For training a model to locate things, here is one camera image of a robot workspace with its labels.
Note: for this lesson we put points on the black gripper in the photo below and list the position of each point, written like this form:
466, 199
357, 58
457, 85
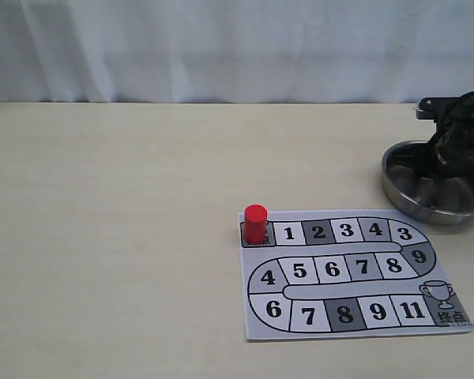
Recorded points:
450, 152

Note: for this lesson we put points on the red cylinder game piece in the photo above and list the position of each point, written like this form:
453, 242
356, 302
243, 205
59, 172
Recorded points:
255, 223

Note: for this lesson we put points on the round stainless steel tray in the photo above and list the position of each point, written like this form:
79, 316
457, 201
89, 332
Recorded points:
445, 202

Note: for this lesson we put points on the paper game board sheet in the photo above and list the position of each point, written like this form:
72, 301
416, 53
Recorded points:
336, 274

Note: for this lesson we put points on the white curtain backdrop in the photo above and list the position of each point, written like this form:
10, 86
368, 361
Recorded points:
235, 51

